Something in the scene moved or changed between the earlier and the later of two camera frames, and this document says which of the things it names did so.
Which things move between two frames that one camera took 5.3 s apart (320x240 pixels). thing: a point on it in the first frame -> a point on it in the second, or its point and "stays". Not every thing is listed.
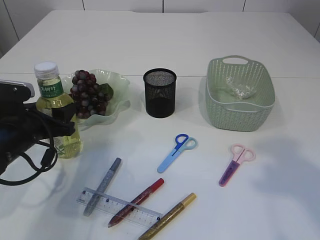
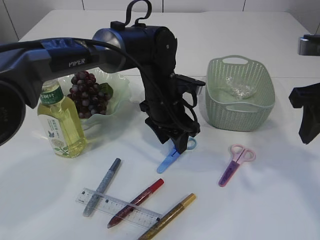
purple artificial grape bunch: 90,97 stays
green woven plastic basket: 239,94 stays
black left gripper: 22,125 -> 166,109
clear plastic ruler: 118,207 stays
